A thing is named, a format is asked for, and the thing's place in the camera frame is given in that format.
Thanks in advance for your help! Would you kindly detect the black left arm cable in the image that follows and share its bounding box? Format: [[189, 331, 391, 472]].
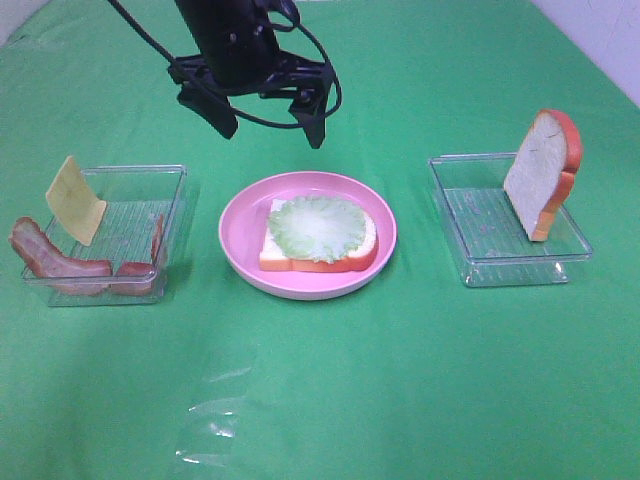
[[107, 0, 344, 129]]

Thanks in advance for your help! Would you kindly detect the clear plastic wrap sheet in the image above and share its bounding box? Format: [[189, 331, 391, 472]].
[[170, 342, 257, 479]]

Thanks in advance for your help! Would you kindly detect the long bacon strip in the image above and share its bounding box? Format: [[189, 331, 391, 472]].
[[8, 217, 112, 279]]

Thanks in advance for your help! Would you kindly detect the yellow cheese slice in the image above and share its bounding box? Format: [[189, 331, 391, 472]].
[[45, 155, 107, 246]]

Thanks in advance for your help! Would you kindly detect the clear plastic bread tray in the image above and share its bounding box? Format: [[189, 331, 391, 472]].
[[427, 152, 593, 288]]

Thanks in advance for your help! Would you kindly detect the white bread slice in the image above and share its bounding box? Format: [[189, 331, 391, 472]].
[[259, 199, 378, 273]]

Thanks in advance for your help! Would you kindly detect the green table cloth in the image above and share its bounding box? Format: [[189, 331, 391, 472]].
[[1, 1, 639, 479]]

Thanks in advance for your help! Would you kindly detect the clear plastic ingredient tray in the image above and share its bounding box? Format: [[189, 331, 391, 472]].
[[21, 164, 192, 307]]

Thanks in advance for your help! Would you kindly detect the pink round plate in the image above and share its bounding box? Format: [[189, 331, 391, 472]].
[[218, 171, 397, 301]]

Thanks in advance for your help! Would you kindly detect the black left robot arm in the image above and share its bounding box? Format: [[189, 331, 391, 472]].
[[168, 1, 338, 149]]

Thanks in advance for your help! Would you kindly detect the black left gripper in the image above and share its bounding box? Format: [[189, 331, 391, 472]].
[[168, 21, 333, 149]]

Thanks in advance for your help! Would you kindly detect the green lettuce leaf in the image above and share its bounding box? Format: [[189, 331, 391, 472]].
[[267, 195, 375, 264]]

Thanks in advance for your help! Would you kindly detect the short bacon strip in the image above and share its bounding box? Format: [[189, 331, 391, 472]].
[[109, 214, 164, 297]]

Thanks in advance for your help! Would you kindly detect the upright bread slice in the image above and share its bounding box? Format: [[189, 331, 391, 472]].
[[503, 109, 583, 242]]

